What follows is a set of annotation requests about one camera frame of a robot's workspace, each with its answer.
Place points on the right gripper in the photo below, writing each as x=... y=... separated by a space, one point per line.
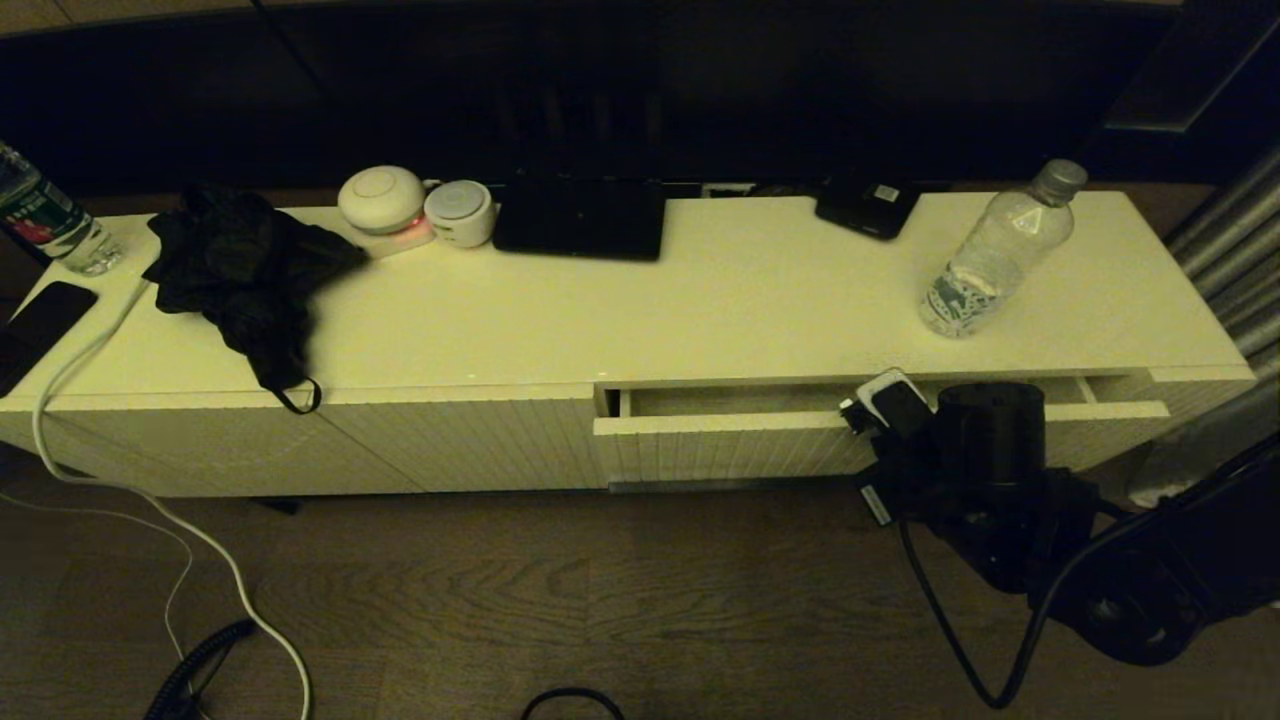
x=910 y=470

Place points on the clear bottle with grey cap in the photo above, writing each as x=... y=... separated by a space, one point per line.
x=990 y=260

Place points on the white low cabinet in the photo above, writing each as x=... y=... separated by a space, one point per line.
x=700 y=300

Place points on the small black device with sticker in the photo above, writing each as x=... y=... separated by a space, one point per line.
x=865 y=212

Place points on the black rectangular set-top box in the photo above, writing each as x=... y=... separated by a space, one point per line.
x=580 y=225

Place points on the white ribbed cabinet front panel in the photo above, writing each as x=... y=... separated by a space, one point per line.
x=200 y=445
x=500 y=440

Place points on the large black television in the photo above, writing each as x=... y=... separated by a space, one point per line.
x=700 y=90

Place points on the grey curtain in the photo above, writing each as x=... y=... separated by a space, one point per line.
x=1230 y=260

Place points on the white cylindrical speaker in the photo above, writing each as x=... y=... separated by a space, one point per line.
x=460 y=215

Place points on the white power strip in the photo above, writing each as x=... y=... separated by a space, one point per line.
x=405 y=242

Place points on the white dome-shaped device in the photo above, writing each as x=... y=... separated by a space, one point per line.
x=380 y=200

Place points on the black smartphone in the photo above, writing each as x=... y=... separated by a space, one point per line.
x=40 y=325

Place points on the water bottle with red label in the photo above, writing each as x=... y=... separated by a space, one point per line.
x=40 y=215

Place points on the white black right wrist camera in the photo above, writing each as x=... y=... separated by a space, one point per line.
x=900 y=400

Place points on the black rectangular frame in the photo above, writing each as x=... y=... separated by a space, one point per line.
x=1150 y=110

